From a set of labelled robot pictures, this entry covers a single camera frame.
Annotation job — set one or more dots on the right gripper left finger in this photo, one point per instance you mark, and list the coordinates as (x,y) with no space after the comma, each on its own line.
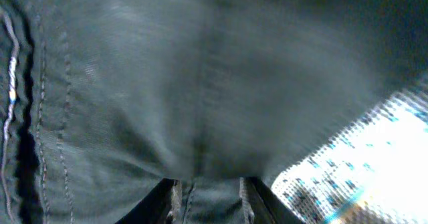
(155,208)

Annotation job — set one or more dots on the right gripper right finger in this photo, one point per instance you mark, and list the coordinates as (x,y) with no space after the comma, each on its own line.
(261,206)

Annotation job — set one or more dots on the black shorts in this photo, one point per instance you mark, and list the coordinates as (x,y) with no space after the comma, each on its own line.
(324,101)

